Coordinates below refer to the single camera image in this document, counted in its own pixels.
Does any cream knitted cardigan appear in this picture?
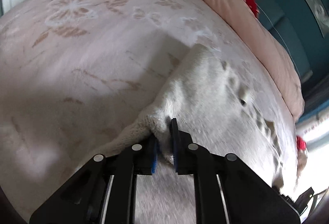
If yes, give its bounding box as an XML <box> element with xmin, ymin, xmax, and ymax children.
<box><xmin>83</xmin><ymin>44</ymin><xmax>297</xmax><ymax>223</ymax></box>

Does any teal padded headboard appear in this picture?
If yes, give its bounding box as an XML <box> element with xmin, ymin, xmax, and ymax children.
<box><xmin>256</xmin><ymin>0</ymin><xmax>328</xmax><ymax>119</ymax></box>

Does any red and white plush toy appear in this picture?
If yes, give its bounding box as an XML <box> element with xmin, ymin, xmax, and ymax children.
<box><xmin>296</xmin><ymin>136</ymin><xmax>308</xmax><ymax>178</ymax></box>

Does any pink folded quilt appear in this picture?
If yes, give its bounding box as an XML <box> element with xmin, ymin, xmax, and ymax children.
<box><xmin>203</xmin><ymin>0</ymin><xmax>305</xmax><ymax>121</ymax></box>

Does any pink floral bed blanket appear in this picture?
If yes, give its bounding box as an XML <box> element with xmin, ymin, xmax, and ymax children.
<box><xmin>1</xmin><ymin>0</ymin><xmax>282</xmax><ymax>220</ymax></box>

